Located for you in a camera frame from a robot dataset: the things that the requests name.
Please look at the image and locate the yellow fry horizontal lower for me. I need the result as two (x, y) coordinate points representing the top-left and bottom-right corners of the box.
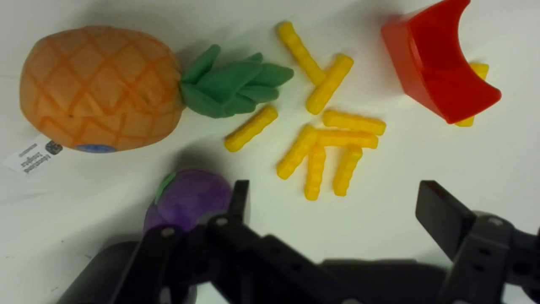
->
(317, 130), (378, 148)

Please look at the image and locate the purple plush eggplant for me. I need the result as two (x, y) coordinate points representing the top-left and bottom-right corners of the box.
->
(143, 169), (233, 231)

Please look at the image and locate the yellow fry diagonal middle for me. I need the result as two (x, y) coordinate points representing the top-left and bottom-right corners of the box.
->
(276, 125), (317, 179)

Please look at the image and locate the yellow fry behind container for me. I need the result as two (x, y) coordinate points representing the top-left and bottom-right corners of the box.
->
(454, 61), (491, 128)

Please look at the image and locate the yellow fry horizontal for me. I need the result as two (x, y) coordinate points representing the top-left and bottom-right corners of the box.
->
(322, 110), (386, 135)
(317, 130), (378, 148)

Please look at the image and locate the yellow fry horizontal upper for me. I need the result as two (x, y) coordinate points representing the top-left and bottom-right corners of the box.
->
(322, 110), (386, 135)

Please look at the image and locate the yellow fry diagonal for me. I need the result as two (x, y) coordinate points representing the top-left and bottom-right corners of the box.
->
(276, 125), (317, 179)
(305, 54), (354, 115)

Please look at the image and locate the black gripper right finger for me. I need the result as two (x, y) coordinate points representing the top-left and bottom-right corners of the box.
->
(413, 179), (516, 263)

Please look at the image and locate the yellow fry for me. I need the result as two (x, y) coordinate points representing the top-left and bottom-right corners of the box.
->
(454, 61), (491, 128)
(276, 22), (325, 84)
(332, 147), (363, 196)
(224, 105), (278, 152)

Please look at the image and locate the orange plush pineapple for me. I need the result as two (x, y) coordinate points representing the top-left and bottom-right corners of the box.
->
(18, 25), (293, 153)

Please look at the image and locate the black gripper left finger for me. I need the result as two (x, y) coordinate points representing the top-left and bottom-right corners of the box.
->
(228, 179), (249, 221)

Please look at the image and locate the yellow fry vertical bottom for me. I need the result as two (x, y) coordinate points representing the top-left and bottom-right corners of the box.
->
(303, 145), (325, 201)

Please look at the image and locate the yellow fry upper diagonal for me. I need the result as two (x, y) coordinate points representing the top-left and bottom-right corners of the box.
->
(305, 54), (354, 115)

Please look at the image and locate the red fries container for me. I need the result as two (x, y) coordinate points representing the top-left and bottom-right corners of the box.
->
(381, 0), (501, 123)

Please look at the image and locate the yellow fry top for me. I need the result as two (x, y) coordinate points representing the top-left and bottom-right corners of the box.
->
(276, 22), (325, 84)

